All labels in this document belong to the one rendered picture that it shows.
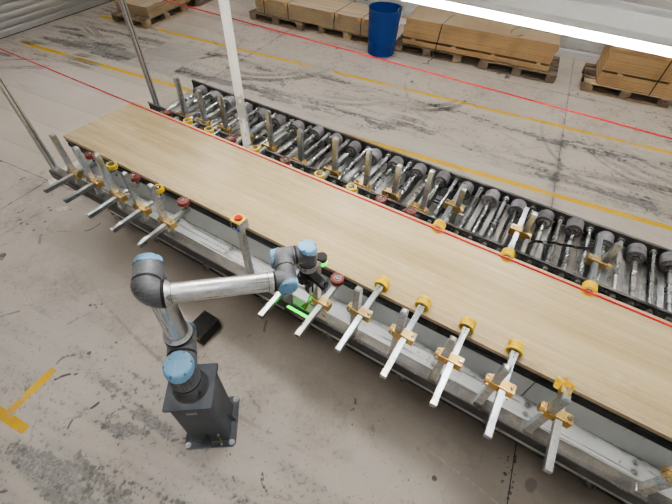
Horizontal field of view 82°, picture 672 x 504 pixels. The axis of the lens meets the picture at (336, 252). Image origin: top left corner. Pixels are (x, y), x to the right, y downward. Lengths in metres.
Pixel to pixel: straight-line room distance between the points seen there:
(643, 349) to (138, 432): 3.00
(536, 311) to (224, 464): 2.08
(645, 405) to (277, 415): 2.05
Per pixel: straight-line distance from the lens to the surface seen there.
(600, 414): 2.39
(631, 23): 1.36
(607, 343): 2.51
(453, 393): 2.23
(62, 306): 3.84
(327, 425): 2.81
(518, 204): 3.12
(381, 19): 7.17
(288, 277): 1.66
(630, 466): 2.59
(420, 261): 2.40
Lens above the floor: 2.68
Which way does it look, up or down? 48 degrees down
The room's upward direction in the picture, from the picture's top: 3 degrees clockwise
